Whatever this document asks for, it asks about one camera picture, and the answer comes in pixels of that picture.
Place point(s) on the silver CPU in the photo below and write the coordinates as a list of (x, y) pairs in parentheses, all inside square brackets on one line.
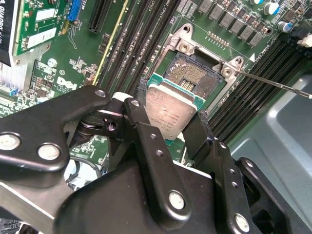
[(170, 109)]

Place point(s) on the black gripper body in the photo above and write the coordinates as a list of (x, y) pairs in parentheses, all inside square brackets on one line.
[(109, 209)]

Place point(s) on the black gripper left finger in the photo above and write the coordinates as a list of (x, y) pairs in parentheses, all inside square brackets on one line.
[(29, 136)]

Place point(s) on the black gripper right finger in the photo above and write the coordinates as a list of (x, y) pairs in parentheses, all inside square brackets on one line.
[(229, 182)]

